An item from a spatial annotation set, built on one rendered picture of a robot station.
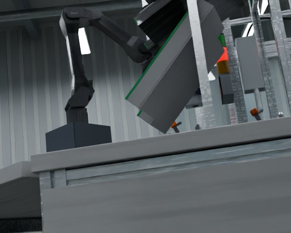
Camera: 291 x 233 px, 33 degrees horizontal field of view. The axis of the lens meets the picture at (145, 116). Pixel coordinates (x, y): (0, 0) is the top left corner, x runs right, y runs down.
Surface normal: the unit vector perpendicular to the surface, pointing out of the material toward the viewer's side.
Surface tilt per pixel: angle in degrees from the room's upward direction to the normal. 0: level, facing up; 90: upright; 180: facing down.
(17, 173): 90
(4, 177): 90
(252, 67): 90
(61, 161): 90
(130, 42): 71
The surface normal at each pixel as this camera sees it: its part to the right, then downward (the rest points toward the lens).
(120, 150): -0.16, -0.25
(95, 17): 0.29, -0.29
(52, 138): -0.70, -0.11
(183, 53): 0.74, 0.54
